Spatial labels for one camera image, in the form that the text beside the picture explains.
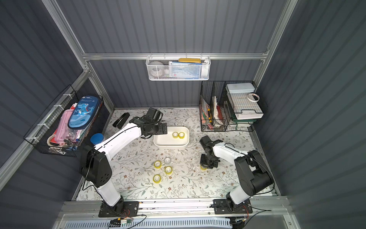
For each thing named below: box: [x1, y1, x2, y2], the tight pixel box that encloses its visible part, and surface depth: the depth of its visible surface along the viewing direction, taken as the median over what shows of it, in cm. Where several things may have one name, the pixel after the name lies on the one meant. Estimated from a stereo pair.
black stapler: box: [112, 112, 131, 129], surface depth 113 cm
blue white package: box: [168, 61, 203, 80], surface depth 88 cm
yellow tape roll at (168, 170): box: [164, 166, 173, 176], surface depth 88 cm
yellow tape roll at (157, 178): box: [152, 174, 162, 184], surface depth 84 cm
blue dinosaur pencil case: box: [67, 95, 103, 130], surface depth 71 cm
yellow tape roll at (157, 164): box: [153, 160, 162, 169], surface depth 91 cm
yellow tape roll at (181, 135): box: [178, 131, 185, 139], surface depth 104 cm
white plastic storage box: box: [153, 125, 190, 148], surface depth 104 cm
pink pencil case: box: [54, 109, 81, 145], surface depth 69 cm
